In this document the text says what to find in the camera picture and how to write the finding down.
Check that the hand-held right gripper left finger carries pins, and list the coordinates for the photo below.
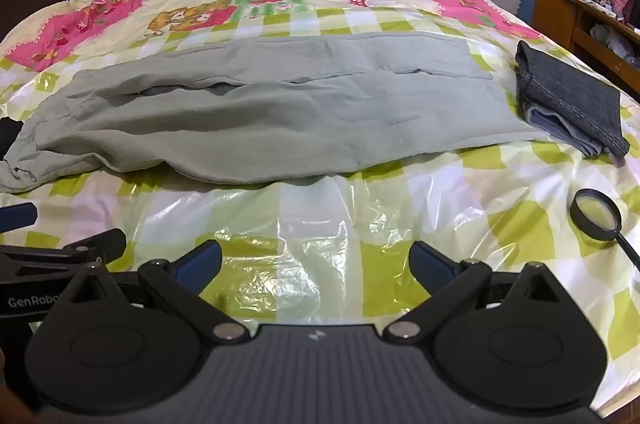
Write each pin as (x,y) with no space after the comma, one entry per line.
(199,264)

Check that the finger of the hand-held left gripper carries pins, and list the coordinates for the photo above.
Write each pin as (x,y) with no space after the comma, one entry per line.
(102,244)
(17,217)

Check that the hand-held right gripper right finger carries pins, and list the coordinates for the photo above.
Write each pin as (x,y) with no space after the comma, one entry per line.
(429,265)

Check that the grey pants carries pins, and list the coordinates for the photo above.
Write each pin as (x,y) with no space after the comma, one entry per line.
(280,114)

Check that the dark cloth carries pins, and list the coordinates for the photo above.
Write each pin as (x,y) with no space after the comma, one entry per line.
(10,139)

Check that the black magnifying glass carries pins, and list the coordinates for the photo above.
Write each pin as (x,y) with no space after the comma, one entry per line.
(597,210)

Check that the bed with checkered plastic cover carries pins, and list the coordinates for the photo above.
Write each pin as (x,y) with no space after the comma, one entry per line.
(75,29)

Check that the folded dark jeans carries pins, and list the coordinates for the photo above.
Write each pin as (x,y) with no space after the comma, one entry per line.
(575,104)

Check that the blue foam mat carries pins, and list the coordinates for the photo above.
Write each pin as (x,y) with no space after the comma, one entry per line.
(526,4)

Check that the wooden side cabinet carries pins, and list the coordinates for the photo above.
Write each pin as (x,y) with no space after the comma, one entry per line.
(560,14)

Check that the white crumpled cloth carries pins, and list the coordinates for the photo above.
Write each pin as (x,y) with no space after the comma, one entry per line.
(612,39)

